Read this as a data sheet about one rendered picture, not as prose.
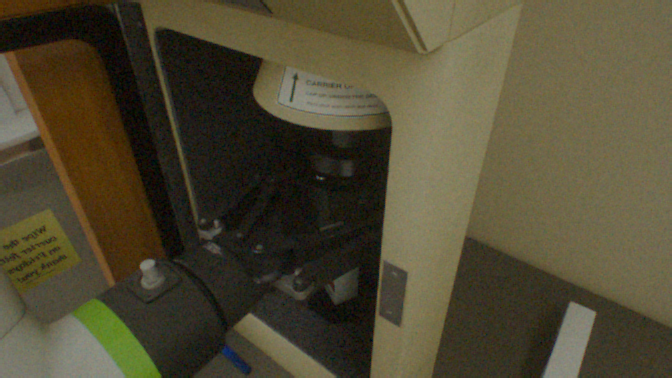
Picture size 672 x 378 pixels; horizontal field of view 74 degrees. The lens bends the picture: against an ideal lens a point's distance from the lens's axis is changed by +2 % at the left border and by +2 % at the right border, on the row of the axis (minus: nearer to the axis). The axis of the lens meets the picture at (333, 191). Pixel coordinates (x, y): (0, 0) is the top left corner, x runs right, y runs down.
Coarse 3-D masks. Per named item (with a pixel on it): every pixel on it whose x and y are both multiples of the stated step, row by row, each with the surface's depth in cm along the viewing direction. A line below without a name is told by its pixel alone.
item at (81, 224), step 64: (0, 64) 35; (64, 64) 38; (0, 128) 37; (64, 128) 40; (0, 192) 39; (64, 192) 43; (128, 192) 47; (0, 256) 41; (64, 256) 45; (128, 256) 51
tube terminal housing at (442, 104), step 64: (128, 0) 40; (192, 0) 34; (512, 0) 28; (320, 64) 29; (384, 64) 26; (448, 64) 24; (448, 128) 28; (448, 192) 33; (384, 256) 35; (448, 256) 41; (256, 320) 57; (384, 320) 39
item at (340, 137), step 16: (320, 144) 45; (336, 144) 45; (352, 144) 44; (368, 144) 45; (384, 144) 46; (320, 160) 43; (336, 160) 43; (352, 160) 43; (368, 160) 43; (384, 160) 44; (352, 176) 43
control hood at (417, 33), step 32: (288, 0) 23; (320, 0) 21; (352, 0) 19; (384, 0) 18; (416, 0) 19; (448, 0) 21; (352, 32) 23; (384, 32) 21; (416, 32) 20; (448, 32) 22
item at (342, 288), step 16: (304, 144) 48; (304, 160) 45; (320, 176) 43; (336, 176) 43; (368, 176) 43; (304, 192) 48; (320, 192) 45; (336, 192) 43; (352, 192) 43; (368, 192) 45; (304, 208) 50; (320, 208) 46; (336, 208) 45; (352, 208) 45; (320, 224) 47; (336, 224) 46; (352, 272) 51; (368, 272) 52; (320, 288) 54; (336, 288) 52; (352, 288) 52; (368, 288) 54; (336, 304) 54; (352, 304) 54
